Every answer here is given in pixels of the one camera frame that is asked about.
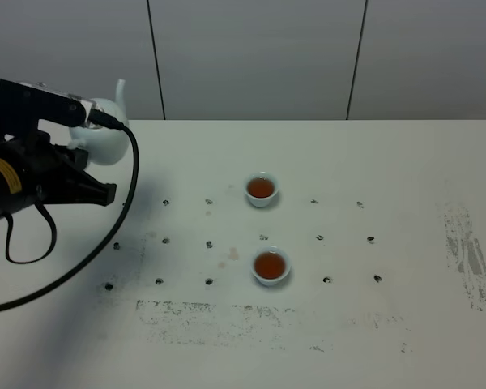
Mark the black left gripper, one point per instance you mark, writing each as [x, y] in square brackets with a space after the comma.
[39, 171]

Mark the blue porcelain teapot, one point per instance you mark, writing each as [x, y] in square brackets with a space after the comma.
[104, 146]

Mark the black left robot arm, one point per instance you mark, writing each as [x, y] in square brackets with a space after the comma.
[7, 205]

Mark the far blue porcelain teacup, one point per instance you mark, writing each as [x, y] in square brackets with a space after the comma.
[261, 189]

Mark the blue porcelain teacup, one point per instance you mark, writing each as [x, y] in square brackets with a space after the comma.
[261, 189]
[270, 266]

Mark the near blue porcelain teacup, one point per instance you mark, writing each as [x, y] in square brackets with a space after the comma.
[270, 266]

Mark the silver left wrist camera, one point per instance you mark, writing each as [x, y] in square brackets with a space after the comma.
[23, 105]

